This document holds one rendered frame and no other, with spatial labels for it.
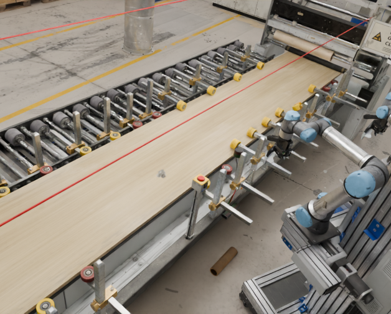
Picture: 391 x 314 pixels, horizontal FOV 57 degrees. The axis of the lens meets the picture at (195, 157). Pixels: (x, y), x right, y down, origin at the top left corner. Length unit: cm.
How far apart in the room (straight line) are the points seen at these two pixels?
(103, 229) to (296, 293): 158
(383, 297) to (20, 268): 191
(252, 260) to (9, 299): 203
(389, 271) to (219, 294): 139
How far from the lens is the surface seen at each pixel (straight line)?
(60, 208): 235
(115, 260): 232
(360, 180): 179
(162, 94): 333
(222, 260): 317
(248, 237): 350
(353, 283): 225
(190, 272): 315
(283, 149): 208
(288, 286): 305
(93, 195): 240
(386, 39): 456
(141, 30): 629
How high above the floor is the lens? 261
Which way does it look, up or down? 39 degrees down
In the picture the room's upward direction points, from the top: 10 degrees clockwise
